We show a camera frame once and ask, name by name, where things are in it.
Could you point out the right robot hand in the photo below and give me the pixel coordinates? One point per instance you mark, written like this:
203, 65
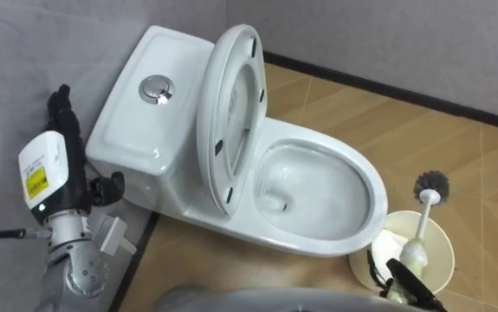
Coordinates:
409, 279

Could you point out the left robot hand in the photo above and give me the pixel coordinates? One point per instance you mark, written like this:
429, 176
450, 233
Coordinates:
45, 169

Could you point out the white toilet brush grey bristles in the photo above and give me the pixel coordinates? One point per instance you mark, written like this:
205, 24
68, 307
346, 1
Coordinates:
426, 206

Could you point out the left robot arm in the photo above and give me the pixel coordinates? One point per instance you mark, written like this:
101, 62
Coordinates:
79, 273

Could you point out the cream round brush holder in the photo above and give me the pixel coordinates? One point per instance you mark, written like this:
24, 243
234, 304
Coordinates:
441, 247

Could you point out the white toilet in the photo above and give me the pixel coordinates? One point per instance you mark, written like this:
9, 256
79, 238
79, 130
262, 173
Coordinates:
318, 195

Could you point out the white toilet seat with lid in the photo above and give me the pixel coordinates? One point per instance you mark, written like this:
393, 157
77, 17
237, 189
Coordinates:
222, 108

